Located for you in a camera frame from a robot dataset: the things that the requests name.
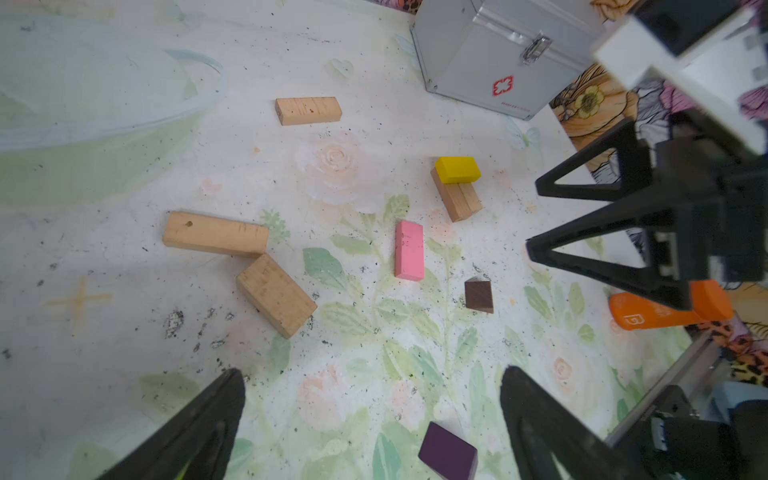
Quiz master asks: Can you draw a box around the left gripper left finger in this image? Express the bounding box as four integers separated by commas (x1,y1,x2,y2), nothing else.
101,368,245,479

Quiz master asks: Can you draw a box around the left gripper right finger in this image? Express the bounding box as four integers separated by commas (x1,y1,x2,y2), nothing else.
500,366,649,479

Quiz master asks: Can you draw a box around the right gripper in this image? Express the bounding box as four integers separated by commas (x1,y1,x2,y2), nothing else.
526,110,767,310

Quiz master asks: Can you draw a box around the yellow wood block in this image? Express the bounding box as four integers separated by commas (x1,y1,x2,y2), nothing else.
435,157,482,184

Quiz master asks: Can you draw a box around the pink wood block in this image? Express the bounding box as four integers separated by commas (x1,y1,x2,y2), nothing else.
394,220,425,282

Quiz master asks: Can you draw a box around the purple wood block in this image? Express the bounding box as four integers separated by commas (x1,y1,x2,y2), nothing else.
418,422,478,480

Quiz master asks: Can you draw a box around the dark brown wood block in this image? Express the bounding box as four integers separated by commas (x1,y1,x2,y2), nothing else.
464,279,494,314

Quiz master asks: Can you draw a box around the natural wood block with hole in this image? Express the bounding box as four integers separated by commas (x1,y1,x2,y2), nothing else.
162,211,269,258

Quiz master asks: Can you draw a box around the natural block behind yellow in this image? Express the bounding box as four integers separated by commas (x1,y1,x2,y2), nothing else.
275,97,342,126

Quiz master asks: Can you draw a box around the orange plastic bottle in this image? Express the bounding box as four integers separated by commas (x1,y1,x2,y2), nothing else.
609,280,734,331

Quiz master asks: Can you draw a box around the silver metal first-aid case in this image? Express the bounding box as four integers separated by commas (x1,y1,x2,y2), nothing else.
411,0,604,120

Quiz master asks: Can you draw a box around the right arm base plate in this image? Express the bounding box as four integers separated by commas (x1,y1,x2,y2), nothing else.
614,381,767,479

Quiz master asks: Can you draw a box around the aluminium front rail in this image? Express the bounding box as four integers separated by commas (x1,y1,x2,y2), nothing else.
605,332,730,447

